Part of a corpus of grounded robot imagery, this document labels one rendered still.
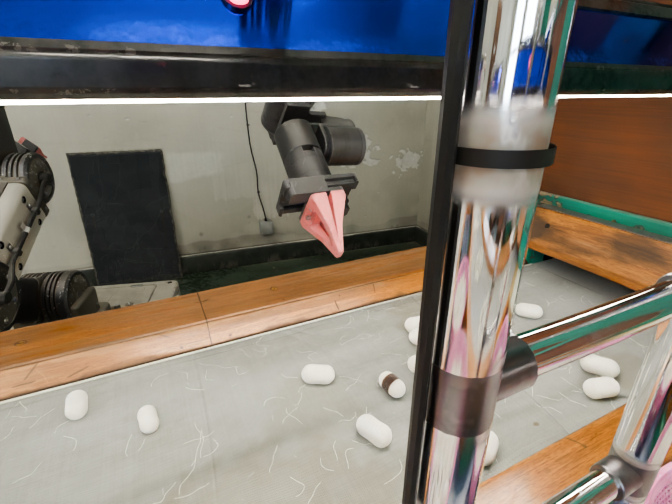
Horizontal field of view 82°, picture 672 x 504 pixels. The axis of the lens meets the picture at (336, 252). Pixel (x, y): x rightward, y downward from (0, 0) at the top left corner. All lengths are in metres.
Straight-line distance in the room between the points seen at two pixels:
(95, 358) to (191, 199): 1.93
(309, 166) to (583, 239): 0.43
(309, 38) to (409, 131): 2.54
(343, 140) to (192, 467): 0.43
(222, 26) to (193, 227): 2.28
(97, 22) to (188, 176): 2.21
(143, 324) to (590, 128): 0.72
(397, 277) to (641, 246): 0.33
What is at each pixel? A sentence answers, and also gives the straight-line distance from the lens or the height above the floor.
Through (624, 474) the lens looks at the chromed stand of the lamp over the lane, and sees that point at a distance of 0.29.
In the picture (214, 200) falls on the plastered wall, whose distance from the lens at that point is 2.43.
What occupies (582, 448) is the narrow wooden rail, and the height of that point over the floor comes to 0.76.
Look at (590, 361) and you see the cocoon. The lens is 0.54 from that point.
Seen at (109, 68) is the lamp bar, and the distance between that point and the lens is 0.19.
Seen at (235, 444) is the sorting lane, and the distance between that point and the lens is 0.41.
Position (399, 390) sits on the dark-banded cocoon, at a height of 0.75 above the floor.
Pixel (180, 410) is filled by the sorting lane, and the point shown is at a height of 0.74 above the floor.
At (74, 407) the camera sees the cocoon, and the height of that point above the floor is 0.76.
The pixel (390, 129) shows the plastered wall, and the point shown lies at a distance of 2.68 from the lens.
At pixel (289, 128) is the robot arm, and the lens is 0.56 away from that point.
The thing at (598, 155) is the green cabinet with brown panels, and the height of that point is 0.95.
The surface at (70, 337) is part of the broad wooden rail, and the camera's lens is 0.58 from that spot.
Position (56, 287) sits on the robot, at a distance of 1.07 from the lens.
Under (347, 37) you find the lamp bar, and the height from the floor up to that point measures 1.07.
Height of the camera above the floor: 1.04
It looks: 23 degrees down
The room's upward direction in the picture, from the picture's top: straight up
